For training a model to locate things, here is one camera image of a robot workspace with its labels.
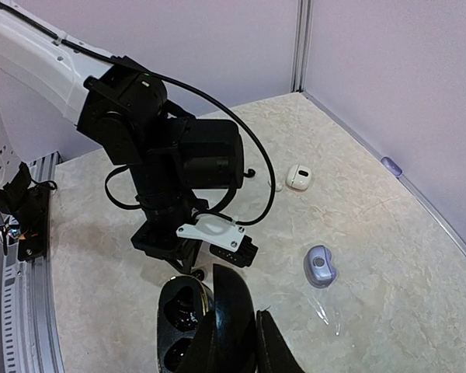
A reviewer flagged aluminium front rail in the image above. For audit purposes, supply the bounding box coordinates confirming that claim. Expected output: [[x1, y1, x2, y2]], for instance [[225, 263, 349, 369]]
[[0, 151, 67, 373]]

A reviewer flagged black earbud case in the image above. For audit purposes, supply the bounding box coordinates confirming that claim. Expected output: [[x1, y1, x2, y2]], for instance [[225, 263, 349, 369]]
[[156, 264, 256, 372]]

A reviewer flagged black earbud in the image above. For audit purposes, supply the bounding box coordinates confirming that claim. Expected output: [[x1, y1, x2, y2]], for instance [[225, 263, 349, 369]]
[[192, 269, 205, 281], [244, 169, 256, 179]]

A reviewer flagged left aluminium corner post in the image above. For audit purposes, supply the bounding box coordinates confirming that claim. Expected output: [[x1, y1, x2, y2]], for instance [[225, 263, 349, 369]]
[[290, 0, 315, 92]]

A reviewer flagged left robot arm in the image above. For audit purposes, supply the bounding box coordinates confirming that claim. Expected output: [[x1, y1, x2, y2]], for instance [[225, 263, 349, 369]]
[[0, 1, 256, 274]]

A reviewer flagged purple earbud charging case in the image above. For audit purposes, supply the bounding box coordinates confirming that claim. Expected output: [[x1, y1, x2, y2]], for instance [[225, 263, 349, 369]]
[[303, 245, 337, 288]]

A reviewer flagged white earbud case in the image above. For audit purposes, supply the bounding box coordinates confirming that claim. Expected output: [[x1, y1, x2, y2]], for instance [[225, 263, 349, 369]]
[[285, 164, 312, 191]]

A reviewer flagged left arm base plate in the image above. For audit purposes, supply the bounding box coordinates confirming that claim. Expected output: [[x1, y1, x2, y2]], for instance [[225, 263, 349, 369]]
[[0, 162, 57, 261]]

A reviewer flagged purple sticker on wall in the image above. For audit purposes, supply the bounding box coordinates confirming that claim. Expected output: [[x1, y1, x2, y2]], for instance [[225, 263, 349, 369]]
[[381, 157, 403, 178]]

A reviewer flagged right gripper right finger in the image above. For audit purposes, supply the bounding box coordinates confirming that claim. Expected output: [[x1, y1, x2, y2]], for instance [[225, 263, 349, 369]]
[[256, 310, 304, 373]]

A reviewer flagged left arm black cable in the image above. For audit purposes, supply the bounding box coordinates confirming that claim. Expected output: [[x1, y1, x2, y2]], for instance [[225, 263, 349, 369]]
[[0, 0, 276, 226]]

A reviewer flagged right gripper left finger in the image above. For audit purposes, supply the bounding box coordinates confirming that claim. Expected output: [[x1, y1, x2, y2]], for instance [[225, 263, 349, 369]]
[[176, 311, 217, 373]]

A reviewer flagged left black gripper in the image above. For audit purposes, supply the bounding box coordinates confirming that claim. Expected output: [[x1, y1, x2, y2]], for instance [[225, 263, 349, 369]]
[[130, 221, 201, 276]]

